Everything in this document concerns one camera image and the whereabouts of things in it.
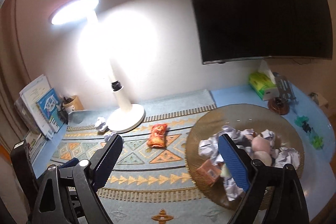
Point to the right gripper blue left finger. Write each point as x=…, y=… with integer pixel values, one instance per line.
x=91, y=175

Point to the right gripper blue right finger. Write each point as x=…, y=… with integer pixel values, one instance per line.
x=247, y=176

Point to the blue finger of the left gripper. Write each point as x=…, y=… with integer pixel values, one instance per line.
x=68, y=162

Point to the pink white green plush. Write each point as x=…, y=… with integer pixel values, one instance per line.
x=261, y=150

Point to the orange cardboard box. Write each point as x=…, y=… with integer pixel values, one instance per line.
x=209, y=173

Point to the large paper ball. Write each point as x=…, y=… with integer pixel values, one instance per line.
x=231, y=188

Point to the flat stacked books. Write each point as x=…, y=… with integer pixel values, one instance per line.
x=35, y=143

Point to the black mesh pen holder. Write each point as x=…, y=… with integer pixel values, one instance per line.
x=62, y=114

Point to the beige round pen cup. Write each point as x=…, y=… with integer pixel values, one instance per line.
x=72, y=104

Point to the patterned blue woven mat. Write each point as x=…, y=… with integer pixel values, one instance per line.
x=150, y=185

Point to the blue cover workbook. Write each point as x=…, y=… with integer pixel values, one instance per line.
x=48, y=105

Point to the white desk lamp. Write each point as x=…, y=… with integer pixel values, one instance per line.
x=128, y=115

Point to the dark round wooden stand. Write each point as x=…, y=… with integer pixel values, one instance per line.
x=281, y=104

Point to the green toy figures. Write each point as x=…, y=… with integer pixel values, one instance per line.
x=315, y=140

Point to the orange snack packet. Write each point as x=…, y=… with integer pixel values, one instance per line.
x=157, y=137

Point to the upright books at left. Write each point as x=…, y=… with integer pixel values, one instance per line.
x=26, y=116

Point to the white upright paper booklets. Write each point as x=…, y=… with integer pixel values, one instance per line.
x=30, y=95

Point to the green tissue box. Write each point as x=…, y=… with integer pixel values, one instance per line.
x=263, y=82

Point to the beige curtain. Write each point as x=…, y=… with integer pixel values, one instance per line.
x=14, y=77

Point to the black monitor screen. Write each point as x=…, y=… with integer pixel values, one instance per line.
x=232, y=30

